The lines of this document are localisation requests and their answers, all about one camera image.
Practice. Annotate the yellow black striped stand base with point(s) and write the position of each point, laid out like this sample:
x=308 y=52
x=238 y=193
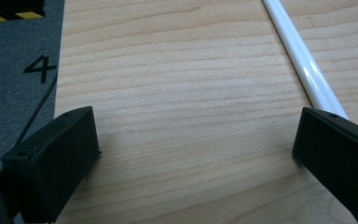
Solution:
x=9 y=9

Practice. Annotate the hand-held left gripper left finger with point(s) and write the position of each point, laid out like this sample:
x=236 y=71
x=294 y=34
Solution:
x=52 y=161

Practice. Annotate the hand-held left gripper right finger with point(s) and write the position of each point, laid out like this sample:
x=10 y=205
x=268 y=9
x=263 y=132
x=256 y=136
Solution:
x=341 y=155

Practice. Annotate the white chopstick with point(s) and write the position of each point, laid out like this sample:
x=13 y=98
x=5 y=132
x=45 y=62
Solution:
x=304 y=62

